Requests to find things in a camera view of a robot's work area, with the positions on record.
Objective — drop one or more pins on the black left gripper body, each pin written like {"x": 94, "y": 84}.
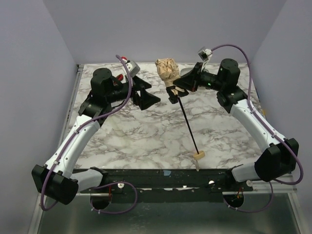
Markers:
{"x": 136, "y": 91}

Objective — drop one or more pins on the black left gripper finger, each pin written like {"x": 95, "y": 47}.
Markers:
{"x": 140, "y": 85}
{"x": 145, "y": 100}

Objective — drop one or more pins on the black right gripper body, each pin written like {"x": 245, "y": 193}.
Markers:
{"x": 190, "y": 79}

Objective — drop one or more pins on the beige folding umbrella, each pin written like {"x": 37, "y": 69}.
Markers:
{"x": 168, "y": 72}

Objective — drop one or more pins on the beige zippered umbrella case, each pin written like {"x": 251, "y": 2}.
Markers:
{"x": 185, "y": 71}

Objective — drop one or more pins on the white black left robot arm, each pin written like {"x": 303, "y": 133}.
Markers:
{"x": 55, "y": 179}

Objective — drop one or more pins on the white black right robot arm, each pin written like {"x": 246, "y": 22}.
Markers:
{"x": 279, "y": 154}

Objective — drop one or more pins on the red yellow pliers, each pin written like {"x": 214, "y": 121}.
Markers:
{"x": 120, "y": 77}

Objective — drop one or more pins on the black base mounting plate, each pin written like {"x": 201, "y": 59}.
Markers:
{"x": 167, "y": 186}

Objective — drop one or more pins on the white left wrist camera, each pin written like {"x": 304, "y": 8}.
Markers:
{"x": 132, "y": 66}

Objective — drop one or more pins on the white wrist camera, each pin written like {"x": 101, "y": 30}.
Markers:
{"x": 132, "y": 66}
{"x": 205, "y": 54}

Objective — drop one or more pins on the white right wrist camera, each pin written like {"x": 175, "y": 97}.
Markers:
{"x": 205, "y": 54}

